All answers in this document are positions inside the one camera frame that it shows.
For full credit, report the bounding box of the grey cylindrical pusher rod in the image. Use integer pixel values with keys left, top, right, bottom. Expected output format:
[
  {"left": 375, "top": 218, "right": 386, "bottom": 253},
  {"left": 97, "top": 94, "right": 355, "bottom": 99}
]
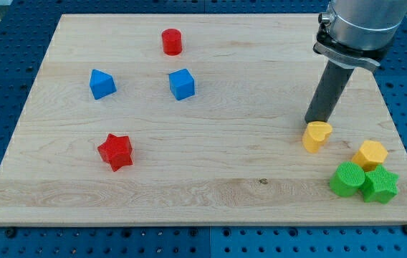
[{"left": 305, "top": 61, "right": 354, "bottom": 123}]

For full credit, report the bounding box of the yellow heart block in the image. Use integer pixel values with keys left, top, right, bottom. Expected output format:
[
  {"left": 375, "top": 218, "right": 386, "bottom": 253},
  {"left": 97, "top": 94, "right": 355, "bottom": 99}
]
[{"left": 302, "top": 121, "right": 333, "bottom": 153}]

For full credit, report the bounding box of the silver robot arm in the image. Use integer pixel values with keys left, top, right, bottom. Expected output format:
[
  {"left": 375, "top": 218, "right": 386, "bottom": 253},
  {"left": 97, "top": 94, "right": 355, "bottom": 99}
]
[{"left": 305, "top": 0, "right": 407, "bottom": 123}]

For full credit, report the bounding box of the yellow hexagon block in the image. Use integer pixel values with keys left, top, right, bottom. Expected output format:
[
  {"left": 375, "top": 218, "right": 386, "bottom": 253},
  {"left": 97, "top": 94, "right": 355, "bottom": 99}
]
[{"left": 351, "top": 140, "right": 388, "bottom": 172}]

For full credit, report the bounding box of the green cylinder block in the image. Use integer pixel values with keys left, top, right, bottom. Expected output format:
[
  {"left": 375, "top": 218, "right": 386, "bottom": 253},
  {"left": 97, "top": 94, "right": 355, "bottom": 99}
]
[{"left": 329, "top": 161, "right": 365, "bottom": 197}]

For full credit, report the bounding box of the green star block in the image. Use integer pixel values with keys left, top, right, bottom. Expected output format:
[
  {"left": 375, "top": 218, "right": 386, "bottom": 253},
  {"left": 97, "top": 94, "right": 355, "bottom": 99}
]
[{"left": 360, "top": 165, "right": 399, "bottom": 204}]

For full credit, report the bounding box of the wooden board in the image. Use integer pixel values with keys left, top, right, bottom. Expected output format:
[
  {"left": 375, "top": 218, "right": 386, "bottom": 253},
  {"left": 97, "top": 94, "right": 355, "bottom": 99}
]
[{"left": 0, "top": 14, "right": 407, "bottom": 227}]

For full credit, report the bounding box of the blue cube block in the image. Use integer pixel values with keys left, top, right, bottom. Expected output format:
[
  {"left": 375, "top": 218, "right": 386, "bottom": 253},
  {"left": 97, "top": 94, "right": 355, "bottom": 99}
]
[{"left": 168, "top": 69, "right": 196, "bottom": 100}]

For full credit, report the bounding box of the red cylinder block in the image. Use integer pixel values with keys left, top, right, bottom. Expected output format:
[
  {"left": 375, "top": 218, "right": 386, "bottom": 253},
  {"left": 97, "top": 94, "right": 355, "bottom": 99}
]
[{"left": 161, "top": 28, "right": 183, "bottom": 56}]

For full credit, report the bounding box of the red star block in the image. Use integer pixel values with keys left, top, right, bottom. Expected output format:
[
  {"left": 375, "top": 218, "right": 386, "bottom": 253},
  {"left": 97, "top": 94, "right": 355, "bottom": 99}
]
[{"left": 97, "top": 133, "right": 133, "bottom": 172}]

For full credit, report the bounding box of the blue triangular prism block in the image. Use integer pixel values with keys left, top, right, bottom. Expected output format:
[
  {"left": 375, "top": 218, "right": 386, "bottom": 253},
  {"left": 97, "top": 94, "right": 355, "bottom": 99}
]
[{"left": 90, "top": 70, "right": 117, "bottom": 100}]

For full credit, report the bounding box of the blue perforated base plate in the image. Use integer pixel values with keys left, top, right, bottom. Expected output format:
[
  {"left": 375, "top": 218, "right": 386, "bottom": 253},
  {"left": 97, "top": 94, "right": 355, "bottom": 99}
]
[{"left": 0, "top": 0, "right": 407, "bottom": 257}]

